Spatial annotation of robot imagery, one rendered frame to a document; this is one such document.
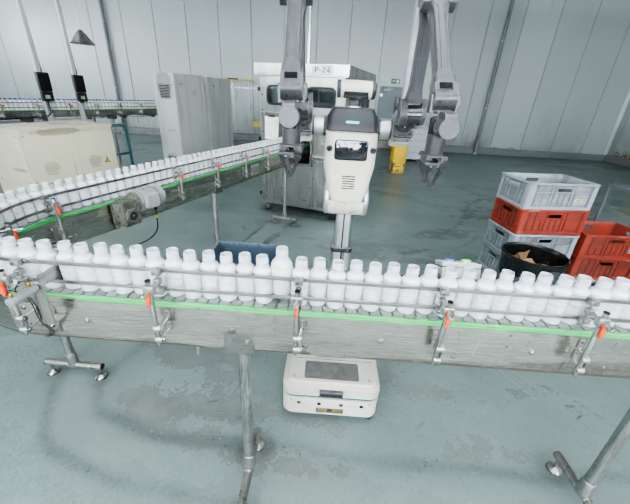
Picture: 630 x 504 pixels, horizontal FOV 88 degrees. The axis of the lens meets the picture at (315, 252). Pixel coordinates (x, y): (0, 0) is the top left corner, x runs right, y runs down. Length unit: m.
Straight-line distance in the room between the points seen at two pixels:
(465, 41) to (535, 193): 10.88
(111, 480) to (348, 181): 1.74
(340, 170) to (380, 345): 0.78
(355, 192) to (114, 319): 1.08
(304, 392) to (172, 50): 13.21
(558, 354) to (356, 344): 0.66
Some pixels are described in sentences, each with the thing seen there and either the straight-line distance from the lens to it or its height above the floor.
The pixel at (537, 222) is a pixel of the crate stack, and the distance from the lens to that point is 3.32.
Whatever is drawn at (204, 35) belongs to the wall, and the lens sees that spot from 13.78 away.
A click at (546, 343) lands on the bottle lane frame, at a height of 0.94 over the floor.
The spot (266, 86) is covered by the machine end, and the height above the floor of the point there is 1.72.
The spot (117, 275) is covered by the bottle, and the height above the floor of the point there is 1.08.
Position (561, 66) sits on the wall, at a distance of 15.03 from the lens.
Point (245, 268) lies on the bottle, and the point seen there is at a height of 1.13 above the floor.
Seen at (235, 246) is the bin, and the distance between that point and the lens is 1.70.
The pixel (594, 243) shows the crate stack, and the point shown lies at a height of 0.58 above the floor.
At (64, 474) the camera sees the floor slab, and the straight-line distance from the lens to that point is 2.16.
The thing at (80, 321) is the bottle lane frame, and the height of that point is 0.89.
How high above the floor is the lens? 1.63
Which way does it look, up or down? 25 degrees down
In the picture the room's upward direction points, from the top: 3 degrees clockwise
